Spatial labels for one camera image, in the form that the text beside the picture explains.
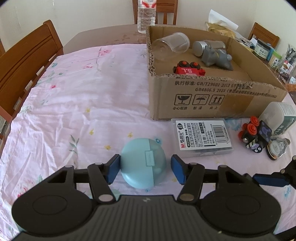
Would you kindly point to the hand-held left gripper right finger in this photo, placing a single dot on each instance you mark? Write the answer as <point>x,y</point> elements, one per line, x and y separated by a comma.
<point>178,169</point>

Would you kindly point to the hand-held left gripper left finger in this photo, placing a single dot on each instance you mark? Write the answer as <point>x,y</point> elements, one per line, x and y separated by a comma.
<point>113,169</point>

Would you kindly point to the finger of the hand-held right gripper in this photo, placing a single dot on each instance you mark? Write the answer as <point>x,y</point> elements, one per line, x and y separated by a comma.
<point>270,179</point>

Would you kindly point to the light blue round case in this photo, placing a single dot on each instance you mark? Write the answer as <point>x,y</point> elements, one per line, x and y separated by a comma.
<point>141,162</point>

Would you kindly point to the cardboard box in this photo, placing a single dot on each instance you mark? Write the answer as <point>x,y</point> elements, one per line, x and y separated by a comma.
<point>208,102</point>

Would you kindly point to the red toy train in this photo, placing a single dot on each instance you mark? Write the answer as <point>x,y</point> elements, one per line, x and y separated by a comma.
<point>187,69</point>

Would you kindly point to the grey toy figure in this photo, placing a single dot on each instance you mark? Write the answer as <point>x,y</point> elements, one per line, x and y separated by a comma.
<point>217,59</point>

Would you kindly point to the clear plastic cup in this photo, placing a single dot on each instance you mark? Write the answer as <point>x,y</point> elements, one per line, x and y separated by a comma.
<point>171,45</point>

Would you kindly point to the yellow capsule bottle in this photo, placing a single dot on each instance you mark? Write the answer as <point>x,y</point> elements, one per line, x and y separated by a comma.
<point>208,47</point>

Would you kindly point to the clear tape dispenser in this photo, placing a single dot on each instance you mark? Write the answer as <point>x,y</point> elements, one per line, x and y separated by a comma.
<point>277,148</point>

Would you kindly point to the clear pen refill box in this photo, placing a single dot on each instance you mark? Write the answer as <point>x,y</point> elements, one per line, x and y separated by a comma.
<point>201,136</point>

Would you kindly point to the black toy train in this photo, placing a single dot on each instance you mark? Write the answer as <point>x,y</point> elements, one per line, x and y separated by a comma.
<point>256,135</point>

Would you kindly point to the white container with green label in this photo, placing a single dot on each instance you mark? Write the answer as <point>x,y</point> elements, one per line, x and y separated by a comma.
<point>277,118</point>

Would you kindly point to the pink floral tablecloth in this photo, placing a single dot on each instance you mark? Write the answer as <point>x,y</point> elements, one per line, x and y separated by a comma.
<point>81,97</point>

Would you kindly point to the small green jar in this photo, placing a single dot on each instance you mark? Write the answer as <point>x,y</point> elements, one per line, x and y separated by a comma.
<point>276,59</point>

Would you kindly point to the pen holder with stationery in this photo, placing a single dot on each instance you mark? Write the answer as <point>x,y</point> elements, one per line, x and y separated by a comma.
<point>289,60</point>

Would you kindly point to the small dark jar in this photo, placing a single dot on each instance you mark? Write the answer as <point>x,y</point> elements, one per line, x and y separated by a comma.
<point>263,51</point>

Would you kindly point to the wooden dining chair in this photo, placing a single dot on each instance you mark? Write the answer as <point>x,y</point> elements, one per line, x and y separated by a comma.
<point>263,32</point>
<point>166,11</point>
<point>25,62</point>

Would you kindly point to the bunch of black pens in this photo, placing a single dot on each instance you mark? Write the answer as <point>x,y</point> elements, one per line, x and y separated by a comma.
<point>246,42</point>

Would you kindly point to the clear plastic water bottle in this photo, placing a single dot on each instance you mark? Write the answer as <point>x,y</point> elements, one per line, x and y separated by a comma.
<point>146,16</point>

